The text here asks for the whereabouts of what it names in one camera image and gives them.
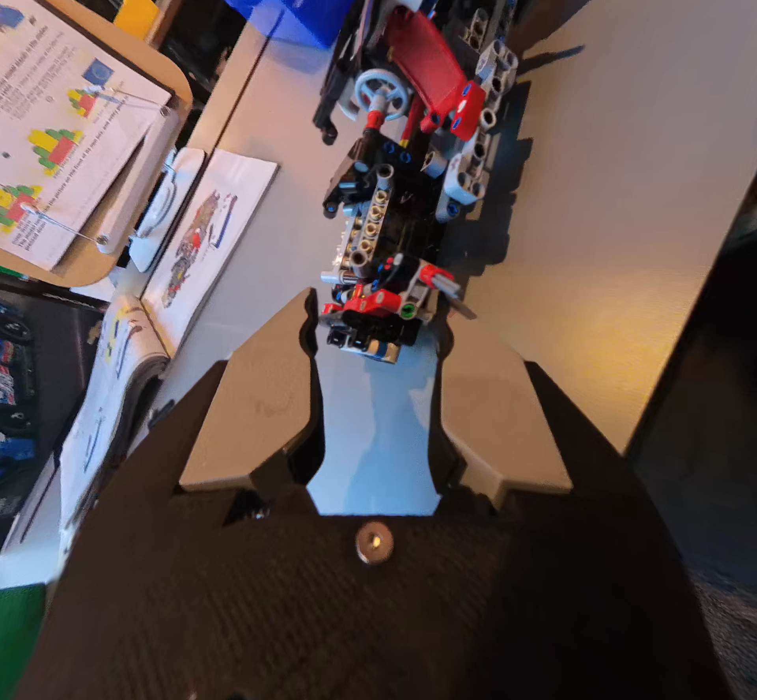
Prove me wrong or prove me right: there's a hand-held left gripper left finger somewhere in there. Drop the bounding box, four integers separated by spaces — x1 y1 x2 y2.
179 287 326 502

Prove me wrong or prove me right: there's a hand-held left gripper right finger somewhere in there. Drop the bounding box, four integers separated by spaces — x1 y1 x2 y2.
431 315 573 513

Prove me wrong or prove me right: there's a building instruction booklet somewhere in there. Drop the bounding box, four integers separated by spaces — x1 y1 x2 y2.
56 147 279 541

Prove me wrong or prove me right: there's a toy brick race car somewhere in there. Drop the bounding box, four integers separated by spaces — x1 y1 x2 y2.
312 0 522 365

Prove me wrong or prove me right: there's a task instruction sheet on stand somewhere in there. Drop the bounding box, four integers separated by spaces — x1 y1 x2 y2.
0 0 194 288

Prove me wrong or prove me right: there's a black toy set box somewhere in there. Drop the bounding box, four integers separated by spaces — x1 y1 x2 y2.
0 280 113 517

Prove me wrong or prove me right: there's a green plastic bin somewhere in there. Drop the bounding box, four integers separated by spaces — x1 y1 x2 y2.
0 584 48 700

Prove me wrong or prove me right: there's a printed instruction sheet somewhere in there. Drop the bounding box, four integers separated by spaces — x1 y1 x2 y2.
0 0 172 269

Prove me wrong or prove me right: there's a yellow plastic bin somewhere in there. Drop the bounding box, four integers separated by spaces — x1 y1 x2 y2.
114 0 160 41

